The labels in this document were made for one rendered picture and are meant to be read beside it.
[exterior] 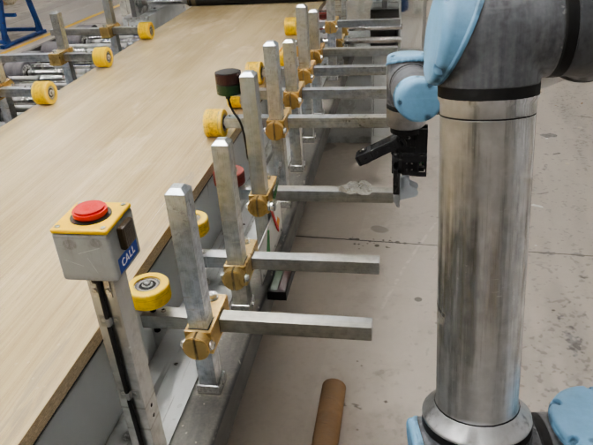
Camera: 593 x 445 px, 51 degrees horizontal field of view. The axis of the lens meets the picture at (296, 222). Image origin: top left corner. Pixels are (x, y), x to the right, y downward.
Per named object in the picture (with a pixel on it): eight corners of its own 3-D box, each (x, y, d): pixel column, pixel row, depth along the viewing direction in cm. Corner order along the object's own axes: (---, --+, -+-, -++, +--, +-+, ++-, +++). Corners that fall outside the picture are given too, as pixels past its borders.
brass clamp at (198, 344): (233, 314, 122) (230, 294, 120) (213, 362, 111) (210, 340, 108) (203, 313, 123) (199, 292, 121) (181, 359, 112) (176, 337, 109)
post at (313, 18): (324, 130, 253) (319, 7, 229) (323, 133, 250) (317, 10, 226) (315, 130, 253) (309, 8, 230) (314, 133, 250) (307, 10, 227)
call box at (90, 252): (142, 255, 79) (131, 201, 75) (120, 288, 73) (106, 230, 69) (91, 253, 80) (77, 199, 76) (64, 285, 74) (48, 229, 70)
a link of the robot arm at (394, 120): (385, 113, 139) (386, 99, 147) (385, 133, 141) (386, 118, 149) (426, 113, 137) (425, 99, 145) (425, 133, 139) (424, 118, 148)
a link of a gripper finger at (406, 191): (417, 213, 151) (418, 178, 147) (393, 212, 152) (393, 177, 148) (417, 207, 154) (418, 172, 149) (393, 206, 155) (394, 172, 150)
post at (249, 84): (274, 248, 164) (257, 68, 141) (272, 255, 161) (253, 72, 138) (261, 248, 165) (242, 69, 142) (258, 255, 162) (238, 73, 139)
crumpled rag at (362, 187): (375, 183, 156) (375, 174, 155) (373, 195, 151) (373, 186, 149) (340, 182, 158) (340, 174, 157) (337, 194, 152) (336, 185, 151)
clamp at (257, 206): (278, 192, 164) (277, 175, 162) (267, 217, 153) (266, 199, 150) (258, 192, 165) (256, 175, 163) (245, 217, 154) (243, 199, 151)
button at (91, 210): (115, 212, 74) (112, 199, 73) (101, 229, 71) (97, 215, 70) (84, 211, 75) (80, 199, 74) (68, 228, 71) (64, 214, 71)
